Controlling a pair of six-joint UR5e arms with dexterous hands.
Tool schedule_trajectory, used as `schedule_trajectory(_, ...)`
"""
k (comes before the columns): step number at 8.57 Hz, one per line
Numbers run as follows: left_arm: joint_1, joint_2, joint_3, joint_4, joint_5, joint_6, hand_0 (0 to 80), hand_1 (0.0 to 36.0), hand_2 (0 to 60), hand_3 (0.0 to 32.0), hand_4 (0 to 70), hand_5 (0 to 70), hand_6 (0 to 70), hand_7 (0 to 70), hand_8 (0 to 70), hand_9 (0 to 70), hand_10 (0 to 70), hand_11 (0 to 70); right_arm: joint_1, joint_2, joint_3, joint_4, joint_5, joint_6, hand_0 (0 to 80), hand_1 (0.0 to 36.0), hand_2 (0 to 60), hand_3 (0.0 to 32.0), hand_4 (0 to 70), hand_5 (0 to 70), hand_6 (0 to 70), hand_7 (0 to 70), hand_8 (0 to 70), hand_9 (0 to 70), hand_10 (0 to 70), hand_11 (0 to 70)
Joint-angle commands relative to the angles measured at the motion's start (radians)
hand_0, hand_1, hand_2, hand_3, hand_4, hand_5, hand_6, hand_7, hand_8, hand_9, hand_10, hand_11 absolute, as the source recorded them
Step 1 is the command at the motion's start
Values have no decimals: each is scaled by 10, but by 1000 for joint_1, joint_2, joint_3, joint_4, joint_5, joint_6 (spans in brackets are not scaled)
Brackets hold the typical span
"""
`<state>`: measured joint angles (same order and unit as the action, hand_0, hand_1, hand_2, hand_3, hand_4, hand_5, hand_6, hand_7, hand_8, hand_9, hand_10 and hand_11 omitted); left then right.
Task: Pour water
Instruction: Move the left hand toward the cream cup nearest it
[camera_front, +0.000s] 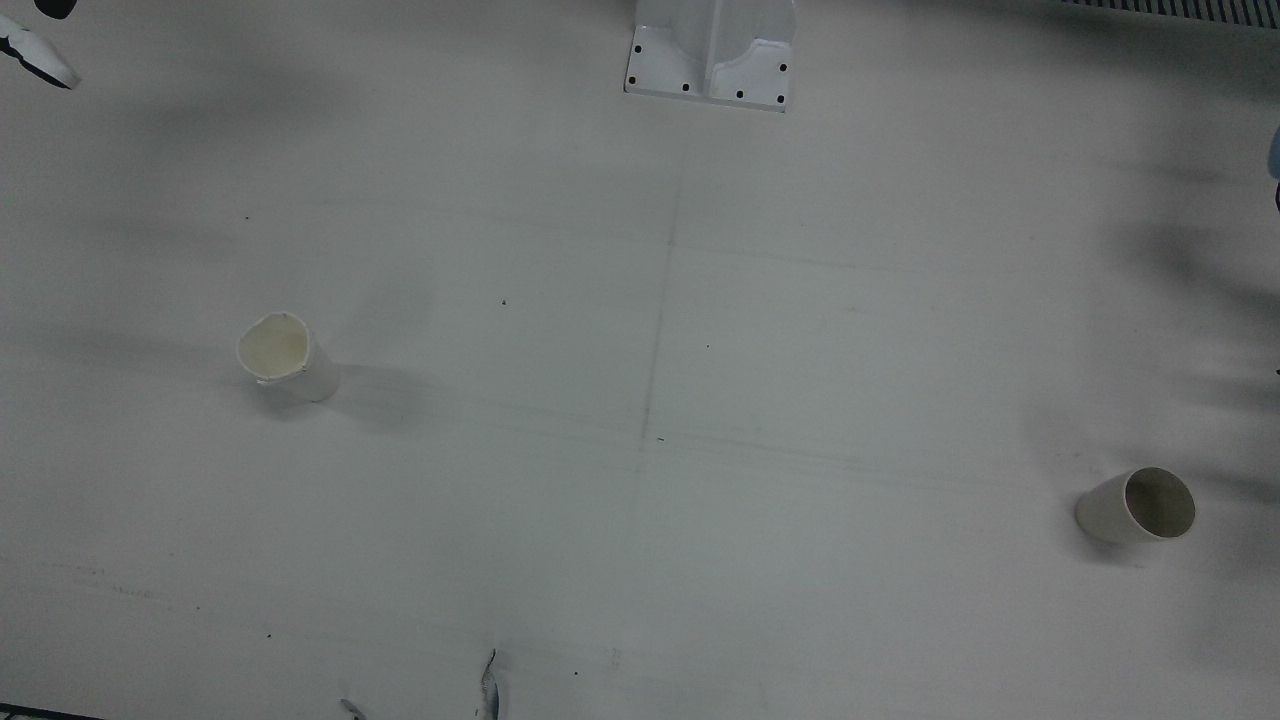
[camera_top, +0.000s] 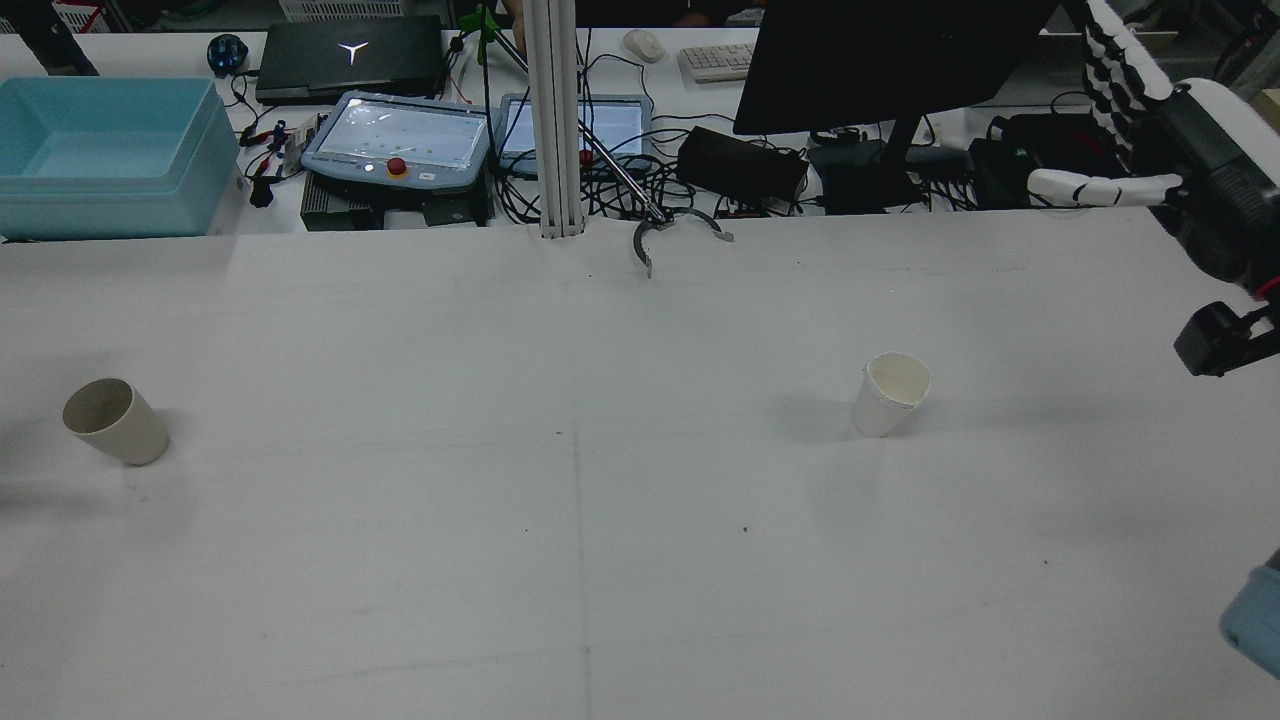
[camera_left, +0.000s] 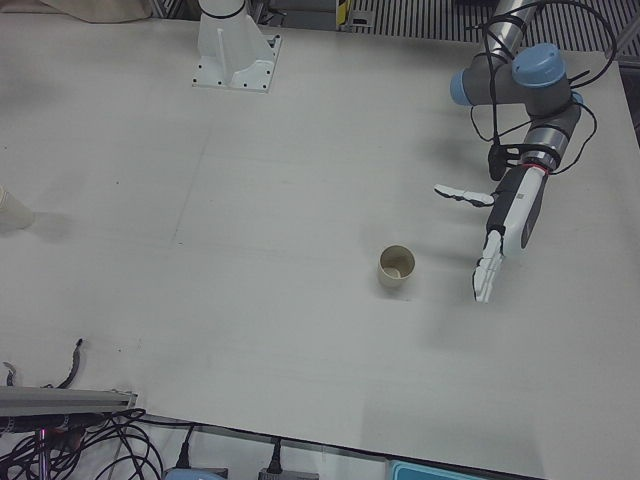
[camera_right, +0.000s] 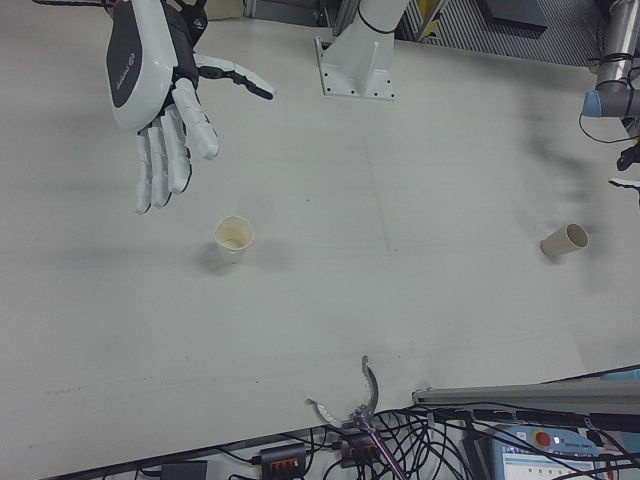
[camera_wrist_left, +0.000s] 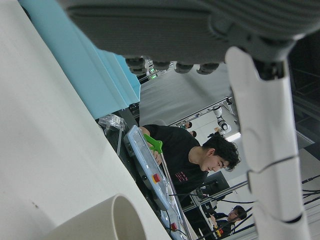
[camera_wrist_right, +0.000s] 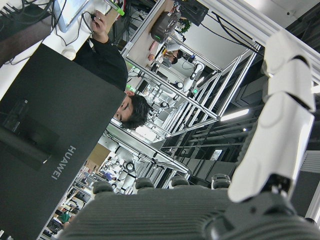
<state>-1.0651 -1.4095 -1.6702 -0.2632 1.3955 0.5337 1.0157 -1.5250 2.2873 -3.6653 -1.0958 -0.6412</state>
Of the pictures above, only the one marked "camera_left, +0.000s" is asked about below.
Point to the white grey robot hand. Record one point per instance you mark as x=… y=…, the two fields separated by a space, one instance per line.
x=520 y=210

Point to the beige paper cup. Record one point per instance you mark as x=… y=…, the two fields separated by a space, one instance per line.
x=12 y=215
x=390 y=285

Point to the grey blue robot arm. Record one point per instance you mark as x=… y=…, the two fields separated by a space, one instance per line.
x=540 y=85

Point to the grey ribbed panel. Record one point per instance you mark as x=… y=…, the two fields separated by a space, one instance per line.
x=425 y=15

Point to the teal plastic tray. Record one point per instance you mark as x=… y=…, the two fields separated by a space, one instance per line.
x=460 y=472

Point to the grey socket box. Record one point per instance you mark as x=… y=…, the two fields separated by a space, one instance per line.
x=295 y=475

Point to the black power plug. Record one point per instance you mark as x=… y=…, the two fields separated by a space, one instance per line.
x=185 y=450
x=274 y=457

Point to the blue adapter box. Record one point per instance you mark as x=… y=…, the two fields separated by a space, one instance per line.
x=192 y=474

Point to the long frayed black strip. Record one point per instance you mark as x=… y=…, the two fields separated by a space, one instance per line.
x=75 y=362

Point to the short frayed black strip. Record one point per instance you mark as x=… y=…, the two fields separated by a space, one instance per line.
x=11 y=372

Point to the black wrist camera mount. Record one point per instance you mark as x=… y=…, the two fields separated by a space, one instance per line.
x=496 y=162

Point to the yellow black hazard post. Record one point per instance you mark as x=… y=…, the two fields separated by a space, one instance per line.
x=343 y=10

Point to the white arm base mount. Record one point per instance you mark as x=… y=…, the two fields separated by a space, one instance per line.
x=230 y=55

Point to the aluminium profile rail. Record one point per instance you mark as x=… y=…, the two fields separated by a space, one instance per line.
x=60 y=400

